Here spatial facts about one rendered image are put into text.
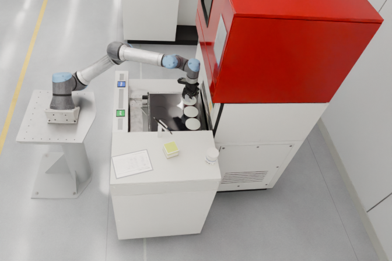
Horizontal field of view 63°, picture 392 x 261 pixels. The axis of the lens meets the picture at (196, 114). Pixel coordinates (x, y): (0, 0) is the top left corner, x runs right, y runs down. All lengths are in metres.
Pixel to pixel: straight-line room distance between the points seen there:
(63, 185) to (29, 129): 0.81
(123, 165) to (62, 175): 1.21
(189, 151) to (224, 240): 1.06
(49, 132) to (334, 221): 2.42
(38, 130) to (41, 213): 0.85
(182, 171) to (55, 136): 0.86
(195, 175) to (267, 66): 0.72
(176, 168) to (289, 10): 1.02
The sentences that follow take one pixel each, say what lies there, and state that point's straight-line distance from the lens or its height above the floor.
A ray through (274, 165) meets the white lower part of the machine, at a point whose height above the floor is 0.49.
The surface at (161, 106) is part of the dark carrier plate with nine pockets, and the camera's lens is 2.22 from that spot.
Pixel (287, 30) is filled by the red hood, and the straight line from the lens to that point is 1.61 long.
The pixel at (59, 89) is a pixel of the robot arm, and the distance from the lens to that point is 2.20.
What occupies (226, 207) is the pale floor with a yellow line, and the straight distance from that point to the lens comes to 2.88.
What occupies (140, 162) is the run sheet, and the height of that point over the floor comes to 0.97.
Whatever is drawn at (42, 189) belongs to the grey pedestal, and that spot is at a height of 0.01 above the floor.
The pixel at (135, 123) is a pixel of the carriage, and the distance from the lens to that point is 2.14.
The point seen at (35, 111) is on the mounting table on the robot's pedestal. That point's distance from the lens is 2.39.
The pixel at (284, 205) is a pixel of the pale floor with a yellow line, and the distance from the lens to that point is 3.06.
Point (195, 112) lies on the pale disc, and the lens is 2.21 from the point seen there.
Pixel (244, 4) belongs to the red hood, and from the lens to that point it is 1.55.
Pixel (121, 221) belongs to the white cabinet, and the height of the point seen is 0.43.
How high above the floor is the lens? 2.57
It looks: 49 degrees down
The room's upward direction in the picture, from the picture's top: 12 degrees clockwise
